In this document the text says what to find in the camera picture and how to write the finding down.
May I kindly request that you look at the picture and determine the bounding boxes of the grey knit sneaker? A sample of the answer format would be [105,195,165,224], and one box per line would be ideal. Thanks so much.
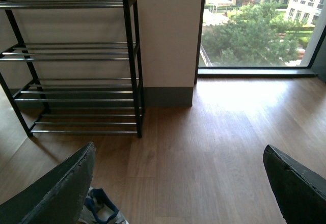
[78,187,129,223]

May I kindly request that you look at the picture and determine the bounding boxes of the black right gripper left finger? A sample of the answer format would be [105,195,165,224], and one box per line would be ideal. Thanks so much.
[1,142,95,223]

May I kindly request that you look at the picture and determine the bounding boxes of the black metal shoe rack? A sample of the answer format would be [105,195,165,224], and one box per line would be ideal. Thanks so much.
[1,0,145,137]

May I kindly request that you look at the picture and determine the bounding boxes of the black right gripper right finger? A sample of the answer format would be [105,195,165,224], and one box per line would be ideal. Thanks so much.
[263,145,325,223]

